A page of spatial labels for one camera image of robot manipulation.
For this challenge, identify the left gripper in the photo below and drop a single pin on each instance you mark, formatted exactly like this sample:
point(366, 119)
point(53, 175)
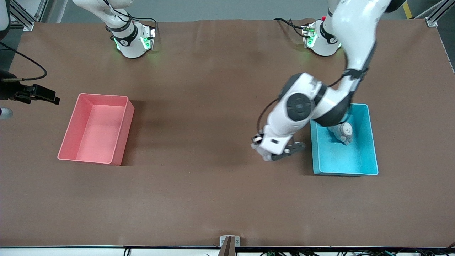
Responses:
point(256, 140)

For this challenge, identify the grey plush toy white belly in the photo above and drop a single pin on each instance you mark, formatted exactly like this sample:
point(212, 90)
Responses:
point(344, 132)

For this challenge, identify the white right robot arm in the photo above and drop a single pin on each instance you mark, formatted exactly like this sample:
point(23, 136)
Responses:
point(131, 49)

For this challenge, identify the blue plastic box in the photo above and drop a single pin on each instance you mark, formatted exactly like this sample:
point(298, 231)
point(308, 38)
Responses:
point(341, 160)

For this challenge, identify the aluminium frame profile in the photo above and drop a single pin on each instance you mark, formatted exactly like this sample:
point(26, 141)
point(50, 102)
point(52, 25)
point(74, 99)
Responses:
point(42, 9)
point(432, 22)
point(23, 21)

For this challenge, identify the brown table cover sheet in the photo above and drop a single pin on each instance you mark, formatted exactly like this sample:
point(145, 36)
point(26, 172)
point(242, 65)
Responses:
point(177, 106)

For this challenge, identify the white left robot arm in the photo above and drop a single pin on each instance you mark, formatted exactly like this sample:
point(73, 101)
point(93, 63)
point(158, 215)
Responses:
point(355, 35)

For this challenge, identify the grey metal table bracket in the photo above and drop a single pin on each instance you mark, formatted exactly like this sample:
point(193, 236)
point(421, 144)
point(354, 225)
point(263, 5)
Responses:
point(224, 241)

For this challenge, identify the metal connector plate green light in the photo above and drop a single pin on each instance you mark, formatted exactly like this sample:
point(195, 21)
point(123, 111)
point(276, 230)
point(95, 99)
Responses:
point(307, 33)
point(151, 35)

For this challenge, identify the pink plastic box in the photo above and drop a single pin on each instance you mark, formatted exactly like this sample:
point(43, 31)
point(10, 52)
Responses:
point(92, 149)

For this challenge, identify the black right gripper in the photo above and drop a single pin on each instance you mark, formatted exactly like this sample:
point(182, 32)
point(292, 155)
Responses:
point(7, 89)

